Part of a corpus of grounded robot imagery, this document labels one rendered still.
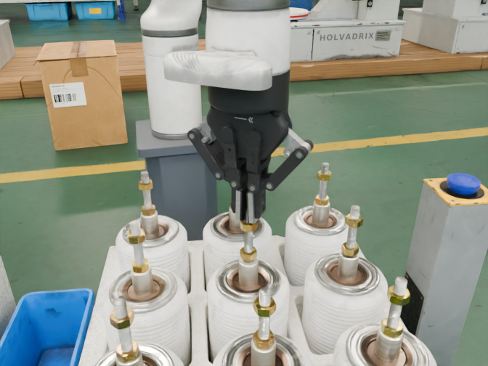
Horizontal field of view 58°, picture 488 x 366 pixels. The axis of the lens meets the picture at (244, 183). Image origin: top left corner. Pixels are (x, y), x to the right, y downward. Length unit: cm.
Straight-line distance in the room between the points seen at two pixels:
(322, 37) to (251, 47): 207
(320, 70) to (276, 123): 199
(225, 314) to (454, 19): 251
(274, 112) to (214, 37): 8
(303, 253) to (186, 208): 28
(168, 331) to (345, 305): 19
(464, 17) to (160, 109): 236
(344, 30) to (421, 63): 48
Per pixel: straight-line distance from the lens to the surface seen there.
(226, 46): 38
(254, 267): 50
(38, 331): 82
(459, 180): 63
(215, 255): 60
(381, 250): 104
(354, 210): 50
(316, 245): 60
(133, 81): 221
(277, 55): 38
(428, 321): 72
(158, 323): 50
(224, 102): 39
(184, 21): 74
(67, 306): 78
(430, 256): 65
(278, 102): 39
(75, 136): 159
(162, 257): 59
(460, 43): 288
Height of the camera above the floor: 59
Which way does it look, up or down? 27 degrees down
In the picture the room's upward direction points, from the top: straight up
